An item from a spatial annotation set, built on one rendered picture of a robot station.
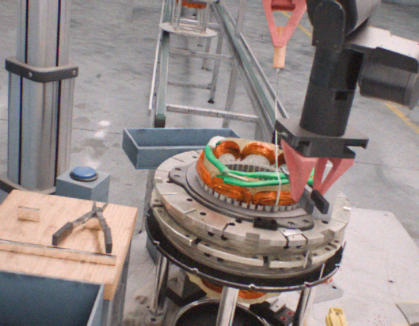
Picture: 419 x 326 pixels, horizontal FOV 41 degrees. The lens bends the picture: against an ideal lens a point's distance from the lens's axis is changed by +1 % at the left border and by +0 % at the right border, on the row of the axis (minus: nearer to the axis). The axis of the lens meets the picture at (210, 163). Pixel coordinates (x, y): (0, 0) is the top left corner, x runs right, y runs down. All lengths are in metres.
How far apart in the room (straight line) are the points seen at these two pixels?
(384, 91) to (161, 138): 0.65
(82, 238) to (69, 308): 0.10
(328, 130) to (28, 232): 0.41
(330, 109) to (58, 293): 0.39
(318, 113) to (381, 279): 0.78
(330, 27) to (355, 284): 0.82
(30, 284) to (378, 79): 0.47
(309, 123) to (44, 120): 0.62
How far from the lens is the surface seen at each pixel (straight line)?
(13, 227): 0.81
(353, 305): 1.28
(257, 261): 0.80
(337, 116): 0.68
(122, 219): 0.83
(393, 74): 0.65
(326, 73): 0.67
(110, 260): 0.73
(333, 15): 0.63
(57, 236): 0.73
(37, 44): 1.12
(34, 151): 1.18
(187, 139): 1.23
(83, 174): 1.01
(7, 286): 0.73
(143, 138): 1.19
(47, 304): 0.73
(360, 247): 1.50
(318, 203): 0.73
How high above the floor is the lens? 1.48
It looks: 23 degrees down
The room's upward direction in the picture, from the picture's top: 9 degrees clockwise
